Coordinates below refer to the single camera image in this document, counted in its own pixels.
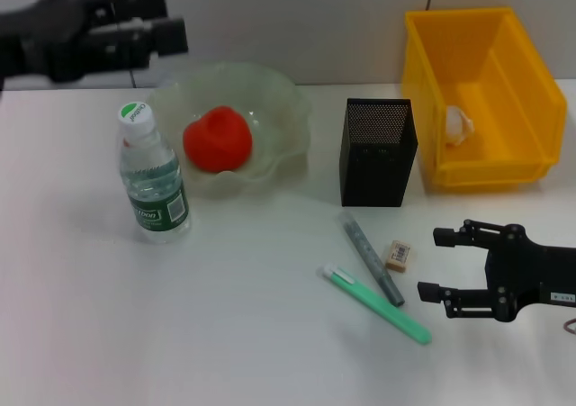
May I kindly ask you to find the tan eraser with barcode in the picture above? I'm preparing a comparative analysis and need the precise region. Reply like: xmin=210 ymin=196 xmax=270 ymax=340
xmin=384 ymin=239 xmax=414 ymax=273

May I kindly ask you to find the red-orange toy orange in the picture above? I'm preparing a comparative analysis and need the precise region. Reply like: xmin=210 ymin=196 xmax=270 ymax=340
xmin=182 ymin=105 xmax=254 ymax=173

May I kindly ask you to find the black mesh pen holder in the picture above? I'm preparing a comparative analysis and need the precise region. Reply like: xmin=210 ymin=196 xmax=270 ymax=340
xmin=340 ymin=98 xmax=419 ymax=208

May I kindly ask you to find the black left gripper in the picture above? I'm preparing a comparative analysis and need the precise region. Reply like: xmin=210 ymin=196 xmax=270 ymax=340
xmin=0 ymin=0 xmax=189 ymax=93

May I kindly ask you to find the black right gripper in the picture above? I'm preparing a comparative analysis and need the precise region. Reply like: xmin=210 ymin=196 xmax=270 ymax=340
xmin=417 ymin=219 xmax=576 ymax=323

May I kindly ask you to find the grey marker pen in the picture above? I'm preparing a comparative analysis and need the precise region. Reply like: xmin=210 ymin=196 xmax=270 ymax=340
xmin=335 ymin=212 xmax=405 ymax=308

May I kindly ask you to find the yellow plastic bin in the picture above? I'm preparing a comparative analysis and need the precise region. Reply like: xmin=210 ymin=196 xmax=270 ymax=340
xmin=401 ymin=5 xmax=567 ymax=194

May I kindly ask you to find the green glass fruit bowl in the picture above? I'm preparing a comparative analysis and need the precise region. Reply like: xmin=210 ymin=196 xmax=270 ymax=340
xmin=146 ymin=62 xmax=312 ymax=200

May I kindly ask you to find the white paper ball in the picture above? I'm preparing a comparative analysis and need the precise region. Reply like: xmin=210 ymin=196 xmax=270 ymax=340
xmin=444 ymin=104 xmax=477 ymax=149

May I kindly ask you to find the mint green pen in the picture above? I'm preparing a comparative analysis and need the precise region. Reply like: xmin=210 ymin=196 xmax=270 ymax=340
xmin=320 ymin=264 xmax=432 ymax=347

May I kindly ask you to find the clear green-label water bottle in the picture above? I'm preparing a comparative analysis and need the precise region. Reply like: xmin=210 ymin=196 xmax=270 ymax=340
xmin=115 ymin=101 xmax=193 ymax=245

